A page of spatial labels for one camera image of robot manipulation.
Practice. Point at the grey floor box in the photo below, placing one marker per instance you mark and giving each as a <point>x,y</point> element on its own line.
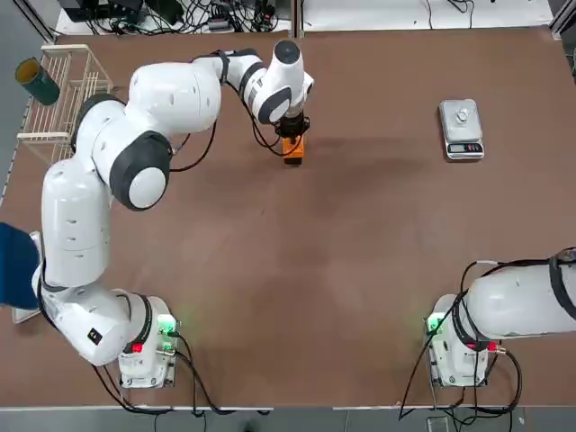
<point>436,424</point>

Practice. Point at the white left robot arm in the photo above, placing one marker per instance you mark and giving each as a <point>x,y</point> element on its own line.
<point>76,211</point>

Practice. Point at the white electronic scale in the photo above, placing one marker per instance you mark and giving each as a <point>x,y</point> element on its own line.
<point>472,135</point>

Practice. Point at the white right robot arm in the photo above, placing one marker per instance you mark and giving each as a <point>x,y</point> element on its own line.
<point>513,301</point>

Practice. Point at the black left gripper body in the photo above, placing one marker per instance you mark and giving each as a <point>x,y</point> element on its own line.
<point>292,126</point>

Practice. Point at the dark teal cylinder cup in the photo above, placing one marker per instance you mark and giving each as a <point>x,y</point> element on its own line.
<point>45,87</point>

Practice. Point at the aluminium post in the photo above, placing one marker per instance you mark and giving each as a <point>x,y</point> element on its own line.
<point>296,18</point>

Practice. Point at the aluminium frame profile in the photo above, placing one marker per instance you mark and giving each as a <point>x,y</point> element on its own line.
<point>562,24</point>

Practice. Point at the blue cloth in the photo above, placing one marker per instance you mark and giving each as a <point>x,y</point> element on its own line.
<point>15,265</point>

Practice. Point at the black button box base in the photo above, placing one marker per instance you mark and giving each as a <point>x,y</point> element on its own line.
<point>293,163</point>

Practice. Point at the grey power strip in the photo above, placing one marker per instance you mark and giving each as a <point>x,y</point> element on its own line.
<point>220,24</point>

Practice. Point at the clear measuring cup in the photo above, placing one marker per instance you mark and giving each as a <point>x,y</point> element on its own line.
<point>461,116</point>

